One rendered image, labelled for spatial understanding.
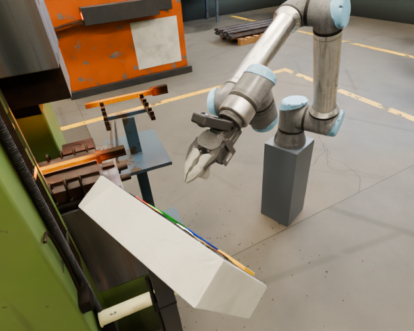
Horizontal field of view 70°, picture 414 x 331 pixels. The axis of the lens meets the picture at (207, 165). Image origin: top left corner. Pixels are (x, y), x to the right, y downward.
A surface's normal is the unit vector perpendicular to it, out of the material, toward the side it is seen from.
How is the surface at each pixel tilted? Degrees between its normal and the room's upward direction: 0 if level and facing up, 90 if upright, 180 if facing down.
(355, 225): 0
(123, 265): 90
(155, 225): 30
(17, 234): 90
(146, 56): 90
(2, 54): 90
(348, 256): 0
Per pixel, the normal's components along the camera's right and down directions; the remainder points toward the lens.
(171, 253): -0.39, -0.46
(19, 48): 0.39, 0.52
